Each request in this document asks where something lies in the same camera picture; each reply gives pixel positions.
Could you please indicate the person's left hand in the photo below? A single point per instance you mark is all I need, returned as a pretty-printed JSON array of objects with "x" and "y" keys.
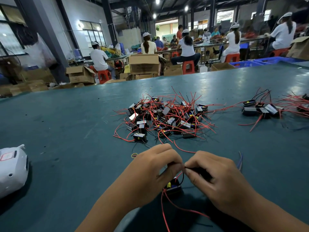
[{"x": 145, "y": 176}]

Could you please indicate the person's right hand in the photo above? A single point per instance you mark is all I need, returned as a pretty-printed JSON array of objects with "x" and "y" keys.
[{"x": 224, "y": 183}]

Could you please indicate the yellow rubber band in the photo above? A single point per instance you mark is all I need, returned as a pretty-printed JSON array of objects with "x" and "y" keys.
[{"x": 133, "y": 155}]

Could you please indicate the red plastic stool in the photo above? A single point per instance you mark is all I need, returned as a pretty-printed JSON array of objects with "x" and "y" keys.
[
  {"x": 188, "y": 67},
  {"x": 232, "y": 57},
  {"x": 280, "y": 52},
  {"x": 104, "y": 75}
]

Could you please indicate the low cardboard box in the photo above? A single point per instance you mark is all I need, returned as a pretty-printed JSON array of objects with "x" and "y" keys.
[{"x": 173, "y": 71}]

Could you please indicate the large closed cardboard box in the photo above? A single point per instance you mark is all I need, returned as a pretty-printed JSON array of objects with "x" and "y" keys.
[{"x": 144, "y": 64}]

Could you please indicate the shallow cardboard box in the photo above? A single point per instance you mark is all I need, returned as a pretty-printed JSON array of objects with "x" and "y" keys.
[{"x": 222, "y": 66}]

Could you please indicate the open cardboard box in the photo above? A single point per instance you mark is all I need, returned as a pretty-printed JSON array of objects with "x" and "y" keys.
[{"x": 80, "y": 74}]

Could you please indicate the blue plastic crate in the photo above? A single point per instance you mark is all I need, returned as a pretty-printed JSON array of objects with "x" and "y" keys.
[
  {"x": 244, "y": 64},
  {"x": 277, "y": 60}
]

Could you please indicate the white plastic shell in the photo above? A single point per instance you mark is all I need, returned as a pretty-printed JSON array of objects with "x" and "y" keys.
[{"x": 12, "y": 170}]

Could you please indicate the tilted cardboard box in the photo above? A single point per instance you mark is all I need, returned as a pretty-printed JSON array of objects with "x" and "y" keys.
[{"x": 299, "y": 48}]

